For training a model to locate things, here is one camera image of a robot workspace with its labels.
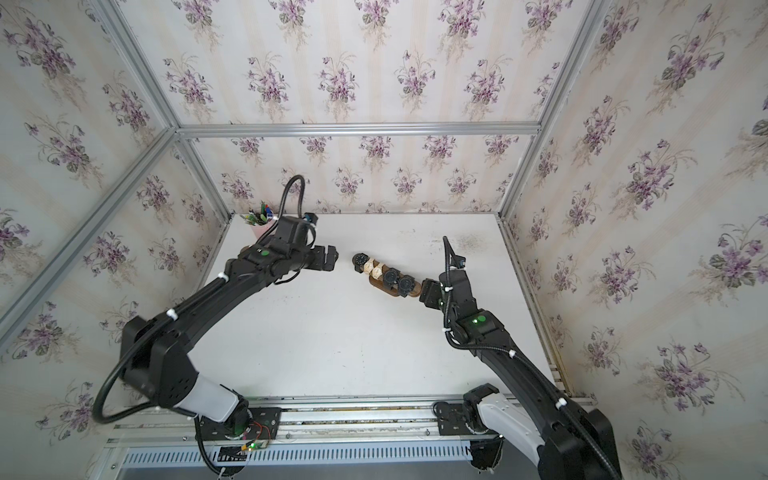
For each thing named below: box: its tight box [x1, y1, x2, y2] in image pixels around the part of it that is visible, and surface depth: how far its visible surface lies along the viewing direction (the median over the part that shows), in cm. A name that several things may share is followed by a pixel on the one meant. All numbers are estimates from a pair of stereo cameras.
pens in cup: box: [240, 200, 274, 226], surface depth 105 cm
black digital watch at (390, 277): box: [383, 267, 401, 290], surface depth 92 cm
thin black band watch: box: [352, 252, 370, 274], surface depth 97 cm
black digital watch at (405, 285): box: [398, 274, 415, 298], surface depth 92 cm
